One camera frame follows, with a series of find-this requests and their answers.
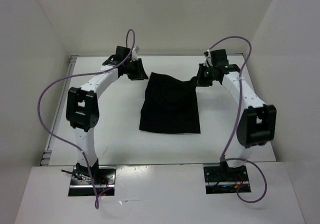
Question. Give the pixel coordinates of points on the black skirt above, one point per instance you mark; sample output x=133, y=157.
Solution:
x=170, y=106

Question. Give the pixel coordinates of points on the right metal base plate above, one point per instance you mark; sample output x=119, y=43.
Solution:
x=218, y=183

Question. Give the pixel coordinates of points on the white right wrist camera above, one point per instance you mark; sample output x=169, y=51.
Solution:
x=208, y=62

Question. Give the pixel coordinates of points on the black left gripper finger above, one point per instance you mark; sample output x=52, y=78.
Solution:
x=141, y=71
x=140, y=78

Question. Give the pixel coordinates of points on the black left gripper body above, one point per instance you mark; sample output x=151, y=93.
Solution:
x=130, y=68

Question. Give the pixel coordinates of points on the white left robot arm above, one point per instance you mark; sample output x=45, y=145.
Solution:
x=82, y=110

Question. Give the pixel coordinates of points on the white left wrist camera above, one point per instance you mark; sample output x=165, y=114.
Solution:
x=134, y=53

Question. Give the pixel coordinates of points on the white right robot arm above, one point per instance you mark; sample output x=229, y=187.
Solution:
x=255, y=121

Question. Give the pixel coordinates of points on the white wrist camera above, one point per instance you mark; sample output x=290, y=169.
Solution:
x=134, y=53
x=208, y=62

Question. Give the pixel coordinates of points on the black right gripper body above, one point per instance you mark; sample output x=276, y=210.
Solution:
x=206, y=76

